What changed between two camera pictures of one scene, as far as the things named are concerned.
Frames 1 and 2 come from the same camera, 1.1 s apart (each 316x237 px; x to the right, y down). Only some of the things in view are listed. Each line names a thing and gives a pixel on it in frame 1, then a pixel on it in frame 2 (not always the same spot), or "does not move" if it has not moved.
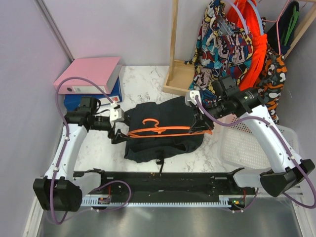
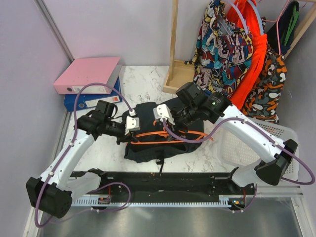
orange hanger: [160, 129] → [165, 132]
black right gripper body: [207, 122] → [183, 118]
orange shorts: [259, 41] does not move
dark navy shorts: [175, 112] does not move
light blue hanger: [259, 17] does not move
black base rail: [123, 182] does not move
